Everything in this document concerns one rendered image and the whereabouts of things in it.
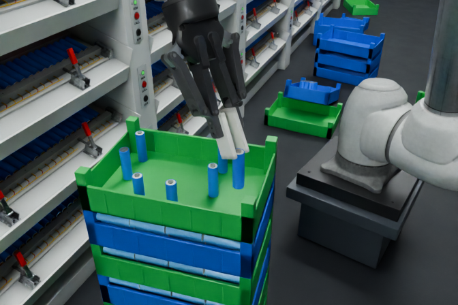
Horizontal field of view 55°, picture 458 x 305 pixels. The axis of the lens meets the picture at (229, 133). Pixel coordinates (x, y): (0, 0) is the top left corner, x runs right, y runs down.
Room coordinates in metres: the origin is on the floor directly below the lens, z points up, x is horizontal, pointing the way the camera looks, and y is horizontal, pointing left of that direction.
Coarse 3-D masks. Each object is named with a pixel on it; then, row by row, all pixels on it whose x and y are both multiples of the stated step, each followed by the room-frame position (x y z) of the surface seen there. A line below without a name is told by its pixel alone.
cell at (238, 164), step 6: (240, 150) 0.54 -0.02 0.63; (240, 156) 0.53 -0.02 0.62; (234, 162) 0.53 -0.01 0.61; (240, 162) 0.53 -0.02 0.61; (234, 168) 0.53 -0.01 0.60; (240, 168) 0.53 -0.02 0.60; (234, 174) 0.53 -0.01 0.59; (240, 174) 0.53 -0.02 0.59; (234, 180) 0.53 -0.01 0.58; (240, 180) 0.53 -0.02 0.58; (234, 186) 0.53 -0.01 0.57; (240, 186) 0.53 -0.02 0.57
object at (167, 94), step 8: (152, 64) 1.39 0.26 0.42; (160, 64) 1.40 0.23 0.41; (152, 72) 1.33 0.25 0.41; (160, 72) 1.35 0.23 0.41; (168, 72) 1.35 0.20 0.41; (160, 80) 1.30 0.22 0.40; (168, 80) 1.34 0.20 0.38; (160, 88) 1.27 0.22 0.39; (168, 88) 1.30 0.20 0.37; (176, 88) 1.31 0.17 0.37; (160, 96) 1.24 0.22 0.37; (168, 96) 1.25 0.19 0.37; (176, 96) 1.26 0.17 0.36; (160, 104) 1.20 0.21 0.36; (168, 104) 1.21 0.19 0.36; (176, 104) 1.27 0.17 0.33; (160, 112) 1.17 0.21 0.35; (168, 112) 1.23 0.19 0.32
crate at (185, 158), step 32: (128, 128) 0.75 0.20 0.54; (160, 160) 0.72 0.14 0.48; (192, 160) 0.72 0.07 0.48; (256, 160) 0.70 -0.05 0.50; (96, 192) 0.57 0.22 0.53; (128, 192) 0.62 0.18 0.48; (160, 192) 0.62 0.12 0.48; (192, 192) 0.62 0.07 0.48; (224, 192) 0.62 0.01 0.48; (256, 192) 0.62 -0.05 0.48; (160, 224) 0.54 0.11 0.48; (192, 224) 0.52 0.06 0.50; (224, 224) 0.51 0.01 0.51; (256, 224) 0.52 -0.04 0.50
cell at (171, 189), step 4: (168, 180) 0.57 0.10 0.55; (172, 180) 0.57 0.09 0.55; (168, 184) 0.56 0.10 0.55; (172, 184) 0.56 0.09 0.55; (176, 184) 0.57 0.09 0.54; (168, 188) 0.56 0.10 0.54; (172, 188) 0.56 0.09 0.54; (176, 188) 0.57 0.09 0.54; (168, 192) 0.56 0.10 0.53; (172, 192) 0.56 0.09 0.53; (176, 192) 0.56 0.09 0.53; (168, 196) 0.56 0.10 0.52; (172, 196) 0.56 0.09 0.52; (176, 196) 0.56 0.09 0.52; (172, 200) 0.56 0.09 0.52; (176, 200) 0.56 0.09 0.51
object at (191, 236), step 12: (96, 216) 0.58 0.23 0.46; (108, 216) 0.57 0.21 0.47; (132, 228) 0.57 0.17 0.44; (144, 228) 0.55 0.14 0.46; (156, 228) 0.55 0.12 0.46; (168, 228) 0.55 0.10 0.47; (192, 240) 0.54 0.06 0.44; (204, 240) 0.52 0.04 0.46; (216, 240) 0.52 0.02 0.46; (228, 240) 0.52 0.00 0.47
